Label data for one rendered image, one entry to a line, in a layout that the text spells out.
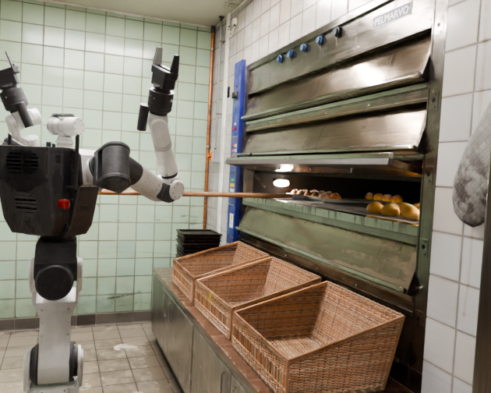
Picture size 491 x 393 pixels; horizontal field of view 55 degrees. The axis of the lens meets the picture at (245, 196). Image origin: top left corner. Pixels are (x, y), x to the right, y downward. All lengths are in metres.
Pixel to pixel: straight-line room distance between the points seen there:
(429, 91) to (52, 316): 1.56
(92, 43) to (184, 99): 0.86
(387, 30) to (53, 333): 1.74
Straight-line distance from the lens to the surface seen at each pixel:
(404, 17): 2.06
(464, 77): 1.74
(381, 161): 1.76
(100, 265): 4.16
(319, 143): 2.41
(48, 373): 1.90
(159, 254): 4.21
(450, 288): 1.73
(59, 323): 1.87
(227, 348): 2.15
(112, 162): 1.62
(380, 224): 2.00
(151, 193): 1.76
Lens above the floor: 1.35
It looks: 3 degrees down
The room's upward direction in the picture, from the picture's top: 3 degrees clockwise
